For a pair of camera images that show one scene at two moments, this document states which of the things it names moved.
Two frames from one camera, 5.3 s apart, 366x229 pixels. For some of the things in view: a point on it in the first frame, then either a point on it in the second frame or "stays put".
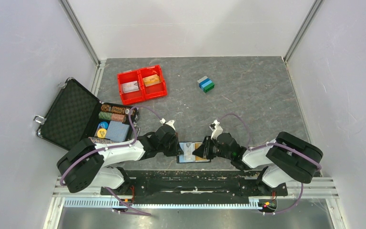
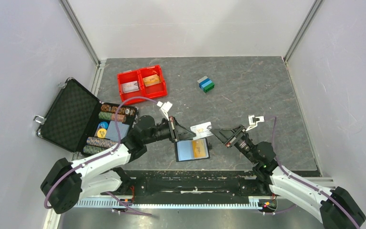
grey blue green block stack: [206, 84] stays put
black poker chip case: [74, 114] stays put
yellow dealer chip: [101, 133] stays put
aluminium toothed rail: [163, 203] stays put
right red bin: [153, 84] stays put
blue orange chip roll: [102, 140] stays put
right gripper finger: [207, 143] to [238, 129]
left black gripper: [176, 150] to [183, 133]
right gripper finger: [200, 152] to [223, 134]
